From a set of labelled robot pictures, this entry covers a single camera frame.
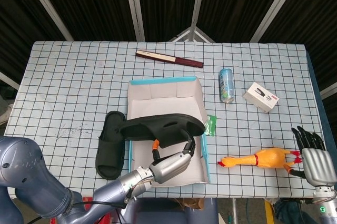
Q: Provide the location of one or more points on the dark red folding fan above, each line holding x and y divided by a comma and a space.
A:
184, 61

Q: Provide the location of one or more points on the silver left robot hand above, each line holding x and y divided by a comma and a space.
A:
171, 167

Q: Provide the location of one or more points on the white triangular frame brace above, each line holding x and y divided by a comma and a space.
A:
192, 31

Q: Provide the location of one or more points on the red patterned bag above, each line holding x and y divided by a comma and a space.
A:
109, 220

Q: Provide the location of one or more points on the yellow rubber chicken toy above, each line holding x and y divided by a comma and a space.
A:
263, 158

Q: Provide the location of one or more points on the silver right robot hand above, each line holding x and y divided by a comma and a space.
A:
318, 167

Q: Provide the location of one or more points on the blue left robot arm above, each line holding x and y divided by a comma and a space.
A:
26, 171

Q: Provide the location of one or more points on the blue drink can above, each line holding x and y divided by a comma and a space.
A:
226, 84

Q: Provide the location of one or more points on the black rubber slipper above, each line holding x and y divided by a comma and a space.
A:
142, 130
109, 150

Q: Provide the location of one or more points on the grid-patterned tablecloth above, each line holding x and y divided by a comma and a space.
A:
65, 82

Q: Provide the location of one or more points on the white table leg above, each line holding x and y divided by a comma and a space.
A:
233, 211

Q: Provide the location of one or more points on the green plastic packet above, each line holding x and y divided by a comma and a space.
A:
210, 126

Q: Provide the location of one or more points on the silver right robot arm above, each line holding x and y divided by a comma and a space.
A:
326, 208

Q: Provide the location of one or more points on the brown paper bag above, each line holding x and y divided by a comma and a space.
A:
189, 203

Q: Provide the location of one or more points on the blue denim cloth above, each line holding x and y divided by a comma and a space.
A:
289, 213

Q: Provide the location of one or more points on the yellow upright object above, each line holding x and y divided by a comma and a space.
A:
269, 212

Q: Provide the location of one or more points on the small white stapler box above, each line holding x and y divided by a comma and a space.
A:
259, 100

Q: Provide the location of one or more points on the light blue shoe box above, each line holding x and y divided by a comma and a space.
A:
163, 95

